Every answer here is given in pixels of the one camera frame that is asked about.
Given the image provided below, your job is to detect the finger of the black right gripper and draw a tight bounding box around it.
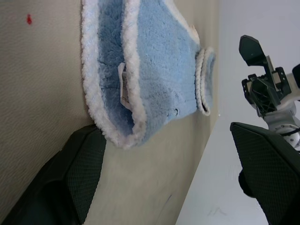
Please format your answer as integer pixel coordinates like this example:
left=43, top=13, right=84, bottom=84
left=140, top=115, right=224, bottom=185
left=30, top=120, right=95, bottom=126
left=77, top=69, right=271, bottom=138
left=238, top=35, right=276, bottom=79
left=250, top=78, right=281, bottom=113

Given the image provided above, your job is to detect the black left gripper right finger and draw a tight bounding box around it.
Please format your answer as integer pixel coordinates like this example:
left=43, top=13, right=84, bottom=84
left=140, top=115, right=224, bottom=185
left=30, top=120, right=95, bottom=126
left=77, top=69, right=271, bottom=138
left=229, top=121, right=300, bottom=225

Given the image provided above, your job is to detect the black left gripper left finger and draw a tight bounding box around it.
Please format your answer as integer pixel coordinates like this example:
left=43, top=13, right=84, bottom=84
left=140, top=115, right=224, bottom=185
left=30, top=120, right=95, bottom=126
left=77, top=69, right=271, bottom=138
left=0, top=124, right=107, bottom=225

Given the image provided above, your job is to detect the light blue towel white trim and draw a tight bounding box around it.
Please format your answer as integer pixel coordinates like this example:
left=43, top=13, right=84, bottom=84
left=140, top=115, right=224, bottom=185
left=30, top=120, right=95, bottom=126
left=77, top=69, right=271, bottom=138
left=80, top=0, right=217, bottom=150

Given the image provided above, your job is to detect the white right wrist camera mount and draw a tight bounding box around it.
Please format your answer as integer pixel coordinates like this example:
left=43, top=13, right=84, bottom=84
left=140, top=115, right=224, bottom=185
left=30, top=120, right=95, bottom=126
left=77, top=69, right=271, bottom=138
left=280, top=63, right=300, bottom=111

